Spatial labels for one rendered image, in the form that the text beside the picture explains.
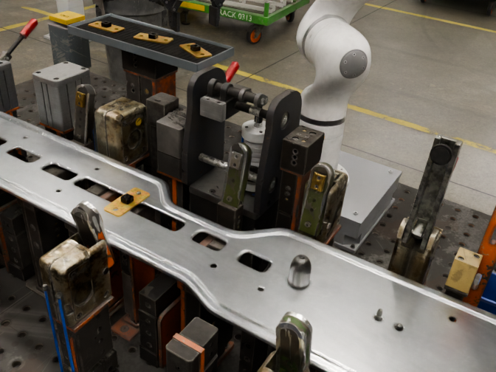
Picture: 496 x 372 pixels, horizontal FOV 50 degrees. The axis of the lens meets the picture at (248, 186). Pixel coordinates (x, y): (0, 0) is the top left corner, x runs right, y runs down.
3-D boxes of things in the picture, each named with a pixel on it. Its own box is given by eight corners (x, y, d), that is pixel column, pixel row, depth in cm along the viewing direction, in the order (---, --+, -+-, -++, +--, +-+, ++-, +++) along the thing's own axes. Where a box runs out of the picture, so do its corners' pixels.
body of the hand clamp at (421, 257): (356, 377, 101) (395, 234, 82) (368, 353, 106) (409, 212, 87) (385, 393, 99) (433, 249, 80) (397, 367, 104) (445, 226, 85)
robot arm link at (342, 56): (333, 102, 139) (347, 10, 125) (366, 136, 124) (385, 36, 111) (290, 106, 136) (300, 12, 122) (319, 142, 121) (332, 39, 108)
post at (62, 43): (67, 176, 153) (44, 23, 129) (86, 164, 159) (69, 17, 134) (85, 184, 150) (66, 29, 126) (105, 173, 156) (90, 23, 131)
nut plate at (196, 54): (178, 46, 115) (178, 40, 115) (193, 43, 117) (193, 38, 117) (197, 58, 110) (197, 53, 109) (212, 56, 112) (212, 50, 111)
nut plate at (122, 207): (119, 218, 90) (118, 212, 89) (102, 209, 91) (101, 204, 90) (151, 195, 96) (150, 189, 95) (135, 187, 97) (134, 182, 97)
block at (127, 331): (109, 329, 107) (96, 215, 91) (151, 291, 117) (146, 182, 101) (129, 342, 105) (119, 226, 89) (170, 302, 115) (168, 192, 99)
